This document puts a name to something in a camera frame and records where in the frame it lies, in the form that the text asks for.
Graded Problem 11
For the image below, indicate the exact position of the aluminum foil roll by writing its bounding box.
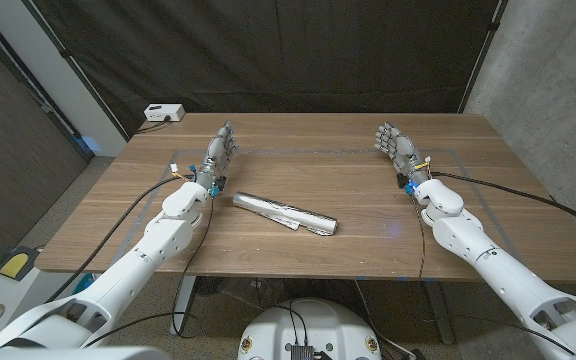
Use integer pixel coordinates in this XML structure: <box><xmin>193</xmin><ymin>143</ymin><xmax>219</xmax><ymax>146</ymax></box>
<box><xmin>232</xmin><ymin>191</ymin><xmax>339</xmax><ymax>237</ymax></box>

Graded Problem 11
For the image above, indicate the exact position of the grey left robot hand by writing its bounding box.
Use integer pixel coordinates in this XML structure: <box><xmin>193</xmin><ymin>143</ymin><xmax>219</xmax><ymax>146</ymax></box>
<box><xmin>193</xmin><ymin>119</ymin><xmax>240</xmax><ymax>199</ymax></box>

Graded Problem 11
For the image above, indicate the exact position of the grey table leg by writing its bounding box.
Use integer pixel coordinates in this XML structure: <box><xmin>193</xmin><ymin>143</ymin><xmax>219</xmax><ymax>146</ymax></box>
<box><xmin>425</xmin><ymin>280</ymin><xmax>455</xmax><ymax>345</ymax></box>

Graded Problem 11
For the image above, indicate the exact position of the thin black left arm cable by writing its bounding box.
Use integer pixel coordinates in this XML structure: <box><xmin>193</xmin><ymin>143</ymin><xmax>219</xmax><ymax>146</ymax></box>
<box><xmin>82</xmin><ymin>194</ymin><xmax>215</xmax><ymax>349</ymax></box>

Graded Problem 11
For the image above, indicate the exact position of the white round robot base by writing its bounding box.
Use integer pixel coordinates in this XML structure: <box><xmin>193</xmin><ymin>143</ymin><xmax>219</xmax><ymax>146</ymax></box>
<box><xmin>237</xmin><ymin>298</ymin><xmax>383</xmax><ymax>360</ymax></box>

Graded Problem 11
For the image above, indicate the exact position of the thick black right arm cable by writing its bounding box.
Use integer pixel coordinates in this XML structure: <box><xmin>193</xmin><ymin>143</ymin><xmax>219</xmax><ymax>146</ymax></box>
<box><xmin>430</xmin><ymin>170</ymin><xmax>576</xmax><ymax>244</ymax></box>

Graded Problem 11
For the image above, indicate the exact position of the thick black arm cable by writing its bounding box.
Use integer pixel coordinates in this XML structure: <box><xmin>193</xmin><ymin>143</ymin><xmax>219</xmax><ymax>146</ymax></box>
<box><xmin>430</xmin><ymin>170</ymin><xmax>576</xmax><ymax>244</ymax></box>
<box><xmin>45</xmin><ymin>173</ymin><xmax>194</xmax><ymax>304</ymax></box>

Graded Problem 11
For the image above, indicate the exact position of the colourful toy basket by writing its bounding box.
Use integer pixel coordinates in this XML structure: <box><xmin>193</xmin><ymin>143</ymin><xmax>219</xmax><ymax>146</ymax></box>
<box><xmin>70</xmin><ymin>272</ymin><xmax>97</xmax><ymax>297</ymax></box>

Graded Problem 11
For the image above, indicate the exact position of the white robot torso edge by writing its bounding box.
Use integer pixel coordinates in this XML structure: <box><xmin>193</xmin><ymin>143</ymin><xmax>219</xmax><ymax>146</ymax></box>
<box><xmin>0</xmin><ymin>346</ymin><xmax>172</xmax><ymax>360</ymax></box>

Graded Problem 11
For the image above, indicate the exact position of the white table leg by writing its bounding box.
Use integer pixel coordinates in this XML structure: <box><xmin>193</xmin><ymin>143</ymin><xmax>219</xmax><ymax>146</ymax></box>
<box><xmin>169</xmin><ymin>275</ymin><xmax>197</xmax><ymax>336</ymax></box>

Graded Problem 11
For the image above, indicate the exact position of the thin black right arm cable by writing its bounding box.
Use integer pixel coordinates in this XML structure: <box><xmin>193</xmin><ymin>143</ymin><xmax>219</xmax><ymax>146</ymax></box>
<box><xmin>410</xmin><ymin>194</ymin><xmax>427</xmax><ymax>282</ymax></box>

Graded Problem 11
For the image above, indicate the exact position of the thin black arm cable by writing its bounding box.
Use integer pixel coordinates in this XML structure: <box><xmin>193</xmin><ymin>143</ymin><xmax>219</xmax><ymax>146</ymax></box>
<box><xmin>82</xmin><ymin>194</ymin><xmax>215</xmax><ymax>349</ymax></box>
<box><xmin>410</xmin><ymin>194</ymin><xmax>427</xmax><ymax>282</ymax></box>

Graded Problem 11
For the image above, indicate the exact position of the white floor platform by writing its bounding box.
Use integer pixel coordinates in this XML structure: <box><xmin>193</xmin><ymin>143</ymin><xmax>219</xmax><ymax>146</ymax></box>
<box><xmin>0</xmin><ymin>254</ymin><xmax>77</xmax><ymax>346</ymax></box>

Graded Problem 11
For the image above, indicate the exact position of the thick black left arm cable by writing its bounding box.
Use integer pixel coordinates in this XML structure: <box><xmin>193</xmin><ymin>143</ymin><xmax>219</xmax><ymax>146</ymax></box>
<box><xmin>45</xmin><ymin>173</ymin><xmax>194</xmax><ymax>304</ymax></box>

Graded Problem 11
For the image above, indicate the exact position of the black backdrop curtain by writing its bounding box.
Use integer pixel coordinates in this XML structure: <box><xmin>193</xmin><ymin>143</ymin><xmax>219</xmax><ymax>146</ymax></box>
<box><xmin>20</xmin><ymin>0</ymin><xmax>510</xmax><ymax>139</ymax></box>

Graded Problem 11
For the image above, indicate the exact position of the white power strip box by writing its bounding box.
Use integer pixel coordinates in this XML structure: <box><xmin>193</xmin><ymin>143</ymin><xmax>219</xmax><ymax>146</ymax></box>
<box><xmin>143</xmin><ymin>103</ymin><xmax>186</xmax><ymax>123</ymax></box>

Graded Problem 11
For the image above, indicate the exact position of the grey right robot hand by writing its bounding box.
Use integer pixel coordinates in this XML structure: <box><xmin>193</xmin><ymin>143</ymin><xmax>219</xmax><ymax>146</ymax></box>
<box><xmin>373</xmin><ymin>121</ymin><xmax>434</xmax><ymax>195</ymax></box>

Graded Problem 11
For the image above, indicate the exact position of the black backdrop stand pole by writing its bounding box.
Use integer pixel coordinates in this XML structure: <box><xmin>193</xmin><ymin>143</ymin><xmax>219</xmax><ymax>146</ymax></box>
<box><xmin>459</xmin><ymin>0</ymin><xmax>510</xmax><ymax>115</ymax></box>
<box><xmin>20</xmin><ymin>0</ymin><xmax>131</xmax><ymax>142</ymax></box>

